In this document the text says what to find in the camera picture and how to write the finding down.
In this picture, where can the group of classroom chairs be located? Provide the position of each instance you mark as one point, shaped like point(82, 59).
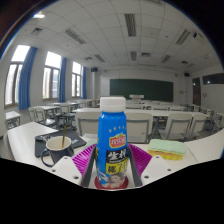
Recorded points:
point(140, 125)

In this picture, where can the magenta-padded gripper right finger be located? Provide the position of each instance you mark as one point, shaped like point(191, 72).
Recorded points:
point(163, 166)

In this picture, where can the tall classroom window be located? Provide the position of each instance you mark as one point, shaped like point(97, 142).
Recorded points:
point(76, 80)
point(13, 76)
point(50, 78)

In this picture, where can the green and yellow sponge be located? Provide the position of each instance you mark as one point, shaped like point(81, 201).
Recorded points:
point(166, 148)

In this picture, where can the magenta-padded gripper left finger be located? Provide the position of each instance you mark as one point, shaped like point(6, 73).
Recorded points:
point(65, 166)

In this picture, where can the white lectern desk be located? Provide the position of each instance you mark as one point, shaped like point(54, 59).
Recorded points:
point(136, 96)

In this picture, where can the dark grey flat pad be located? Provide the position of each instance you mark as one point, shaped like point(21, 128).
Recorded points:
point(78, 140)

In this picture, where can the blue window curtain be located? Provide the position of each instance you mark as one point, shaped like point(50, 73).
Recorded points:
point(84, 83)
point(27, 80)
point(62, 81)

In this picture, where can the dark blue mug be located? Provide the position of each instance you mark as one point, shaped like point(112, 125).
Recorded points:
point(58, 153)

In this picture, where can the gold stirring stick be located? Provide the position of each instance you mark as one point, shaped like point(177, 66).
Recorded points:
point(63, 133)

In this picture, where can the blue white-capped drink bottle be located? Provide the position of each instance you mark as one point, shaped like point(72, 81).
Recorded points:
point(111, 133)

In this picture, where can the dark classroom door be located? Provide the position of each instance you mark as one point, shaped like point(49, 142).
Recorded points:
point(196, 91)

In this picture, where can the black wall speaker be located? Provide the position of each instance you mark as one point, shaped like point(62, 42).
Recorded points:
point(94, 69)
point(186, 74)

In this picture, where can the group of ceiling lights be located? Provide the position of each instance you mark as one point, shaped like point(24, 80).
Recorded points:
point(130, 25)

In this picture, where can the ceiling projector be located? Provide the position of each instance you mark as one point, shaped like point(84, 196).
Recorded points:
point(198, 35)

